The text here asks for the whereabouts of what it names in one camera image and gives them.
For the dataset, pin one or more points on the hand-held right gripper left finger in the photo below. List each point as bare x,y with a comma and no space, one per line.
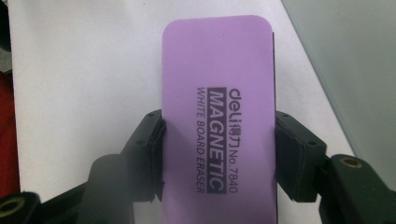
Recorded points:
146,155

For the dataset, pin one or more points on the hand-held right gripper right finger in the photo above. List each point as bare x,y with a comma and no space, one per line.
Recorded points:
295,155

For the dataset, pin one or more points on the frosted glass whiteboard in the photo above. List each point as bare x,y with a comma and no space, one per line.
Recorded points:
358,62

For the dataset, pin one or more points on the purple whiteboard eraser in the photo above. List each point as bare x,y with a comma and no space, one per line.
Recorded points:
218,62

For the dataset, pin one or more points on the white table cover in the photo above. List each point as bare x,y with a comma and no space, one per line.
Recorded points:
87,77

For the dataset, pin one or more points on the red object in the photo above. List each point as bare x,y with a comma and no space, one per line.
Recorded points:
7,133

